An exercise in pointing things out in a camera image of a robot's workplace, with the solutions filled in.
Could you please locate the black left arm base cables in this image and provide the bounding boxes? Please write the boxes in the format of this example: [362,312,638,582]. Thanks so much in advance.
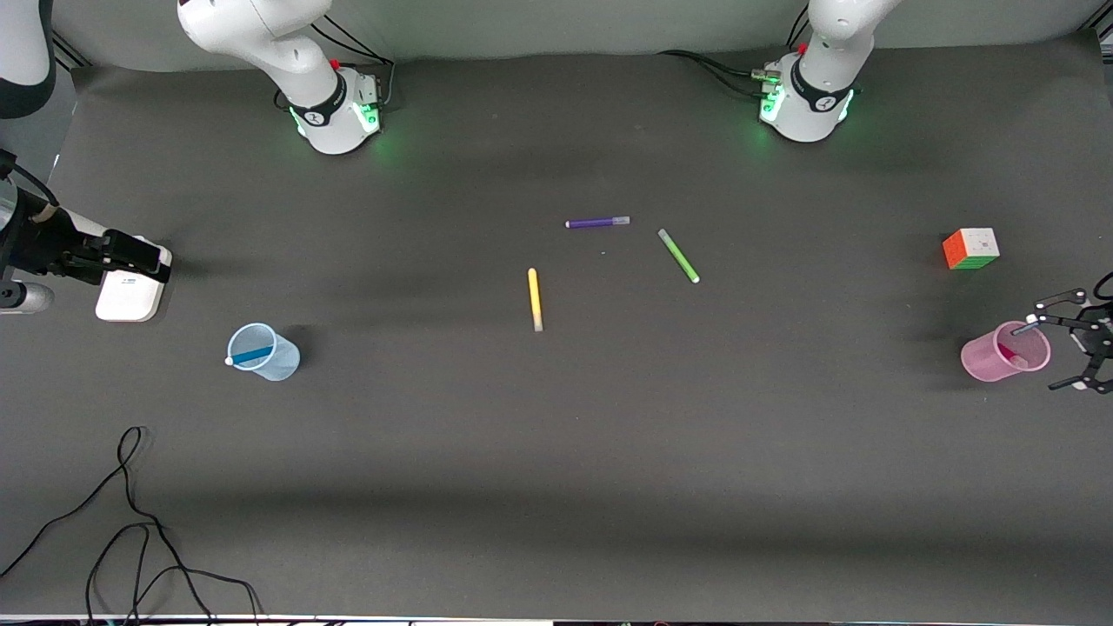
[656,22,814,101]

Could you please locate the white flat box device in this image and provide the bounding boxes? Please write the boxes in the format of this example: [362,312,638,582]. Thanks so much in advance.
[96,261,172,323]

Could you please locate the translucent pink cup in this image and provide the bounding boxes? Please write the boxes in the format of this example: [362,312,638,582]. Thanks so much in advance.
[960,321,1052,383]

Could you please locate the thin black loose cable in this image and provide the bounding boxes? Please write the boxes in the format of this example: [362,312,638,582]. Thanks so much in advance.
[0,426,266,626]

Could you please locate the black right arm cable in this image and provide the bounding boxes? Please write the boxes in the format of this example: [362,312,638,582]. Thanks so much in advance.
[0,148,62,210]

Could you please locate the green marker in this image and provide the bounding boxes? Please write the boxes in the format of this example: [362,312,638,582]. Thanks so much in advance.
[657,229,701,284]

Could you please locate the translucent blue cup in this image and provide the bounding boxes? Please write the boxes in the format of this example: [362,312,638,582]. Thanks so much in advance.
[227,323,301,382]

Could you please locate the colourful puzzle cube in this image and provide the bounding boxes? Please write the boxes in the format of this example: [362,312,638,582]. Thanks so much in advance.
[943,228,1001,271]

